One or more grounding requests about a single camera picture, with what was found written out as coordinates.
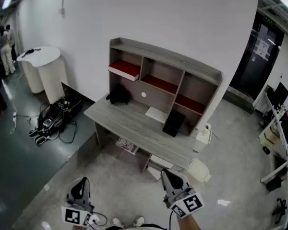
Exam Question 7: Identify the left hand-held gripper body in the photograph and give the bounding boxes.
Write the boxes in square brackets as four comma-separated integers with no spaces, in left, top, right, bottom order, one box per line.
[61,195,99,227]

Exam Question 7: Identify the white trash bin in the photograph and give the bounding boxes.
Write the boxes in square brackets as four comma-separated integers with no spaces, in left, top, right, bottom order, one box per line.
[187,158,212,183]

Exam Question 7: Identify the black cloth bag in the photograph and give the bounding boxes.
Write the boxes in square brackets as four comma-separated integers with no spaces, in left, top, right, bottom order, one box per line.
[106,83,131,105]

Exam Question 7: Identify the black monitor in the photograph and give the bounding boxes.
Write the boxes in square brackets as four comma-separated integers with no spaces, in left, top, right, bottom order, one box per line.
[273,81,288,108]

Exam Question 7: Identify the black box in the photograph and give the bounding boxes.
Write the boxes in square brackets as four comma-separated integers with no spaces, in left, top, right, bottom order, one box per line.
[162,109,186,138]

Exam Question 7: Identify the stack of magazines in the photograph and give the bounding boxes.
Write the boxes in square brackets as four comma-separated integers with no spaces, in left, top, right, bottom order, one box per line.
[115,136,140,156]

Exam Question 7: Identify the black and white floor devices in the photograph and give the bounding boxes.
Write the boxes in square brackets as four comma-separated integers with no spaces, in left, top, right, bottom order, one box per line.
[28,126,51,145]

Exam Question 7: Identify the red book with gold emblem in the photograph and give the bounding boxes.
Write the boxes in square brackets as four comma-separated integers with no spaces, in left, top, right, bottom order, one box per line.
[108,60,142,82]

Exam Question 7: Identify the white sheet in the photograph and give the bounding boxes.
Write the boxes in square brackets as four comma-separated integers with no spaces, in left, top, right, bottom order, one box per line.
[144,106,169,124]

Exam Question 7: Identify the small white cabinet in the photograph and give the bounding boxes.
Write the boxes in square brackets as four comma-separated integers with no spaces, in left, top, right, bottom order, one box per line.
[192,122,212,153]

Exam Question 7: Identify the thin tool on cabinet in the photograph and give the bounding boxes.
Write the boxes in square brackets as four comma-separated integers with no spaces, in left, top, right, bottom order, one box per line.
[203,124,219,140]

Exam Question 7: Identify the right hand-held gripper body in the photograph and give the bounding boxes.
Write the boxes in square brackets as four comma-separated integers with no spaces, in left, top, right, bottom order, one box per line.
[163,186,205,219]

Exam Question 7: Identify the person's left shoe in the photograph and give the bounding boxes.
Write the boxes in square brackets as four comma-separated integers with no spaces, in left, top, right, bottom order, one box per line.
[111,217,124,229]

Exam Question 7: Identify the person's shoe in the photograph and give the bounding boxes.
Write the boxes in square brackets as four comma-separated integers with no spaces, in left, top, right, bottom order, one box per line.
[132,215,145,228]
[111,217,124,229]

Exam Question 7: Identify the white floor cable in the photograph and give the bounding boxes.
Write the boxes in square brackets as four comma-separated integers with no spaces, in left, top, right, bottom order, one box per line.
[9,72,24,135]

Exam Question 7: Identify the dark double door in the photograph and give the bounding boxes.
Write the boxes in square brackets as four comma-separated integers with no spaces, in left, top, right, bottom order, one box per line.
[229,11,285,101]

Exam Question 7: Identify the black office chair base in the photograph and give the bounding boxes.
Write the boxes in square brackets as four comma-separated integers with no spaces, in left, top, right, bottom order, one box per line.
[272,197,288,225]

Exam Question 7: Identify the metal door ramp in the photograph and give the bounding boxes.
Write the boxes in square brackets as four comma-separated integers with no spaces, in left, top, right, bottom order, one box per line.
[222,86,255,115]

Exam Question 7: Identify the green exit sign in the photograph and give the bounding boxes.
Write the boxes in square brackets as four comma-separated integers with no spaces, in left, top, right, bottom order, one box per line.
[264,15,276,28]

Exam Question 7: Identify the person's clothing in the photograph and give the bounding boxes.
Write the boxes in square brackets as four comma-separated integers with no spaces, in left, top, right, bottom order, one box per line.
[105,222,169,230]

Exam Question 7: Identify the person's right shoe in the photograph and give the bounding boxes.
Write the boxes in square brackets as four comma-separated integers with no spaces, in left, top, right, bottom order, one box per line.
[132,215,145,228]

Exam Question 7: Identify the black device on counter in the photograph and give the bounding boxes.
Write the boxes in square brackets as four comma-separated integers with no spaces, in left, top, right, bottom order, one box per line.
[21,47,42,58]

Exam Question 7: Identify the white curved counter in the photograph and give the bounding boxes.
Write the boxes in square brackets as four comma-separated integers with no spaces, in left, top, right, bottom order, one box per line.
[16,46,69,104]

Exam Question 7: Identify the black floor cable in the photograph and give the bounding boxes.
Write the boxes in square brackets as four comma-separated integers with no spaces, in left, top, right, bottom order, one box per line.
[58,119,78,144]

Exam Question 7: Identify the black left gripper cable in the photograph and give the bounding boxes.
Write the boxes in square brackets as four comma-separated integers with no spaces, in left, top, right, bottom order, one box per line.
[87,211,109,230]

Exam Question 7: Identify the person's right forearm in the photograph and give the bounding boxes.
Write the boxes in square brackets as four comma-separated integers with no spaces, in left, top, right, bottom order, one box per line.
[175,212,203,230]

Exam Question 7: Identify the open black equipment case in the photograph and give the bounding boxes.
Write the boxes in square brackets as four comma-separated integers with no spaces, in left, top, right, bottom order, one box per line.
[36,95,83,138]

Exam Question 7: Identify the grey wooden desk with hutch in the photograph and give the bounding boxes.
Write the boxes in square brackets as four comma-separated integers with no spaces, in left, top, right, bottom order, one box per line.
[108,37,224,137]

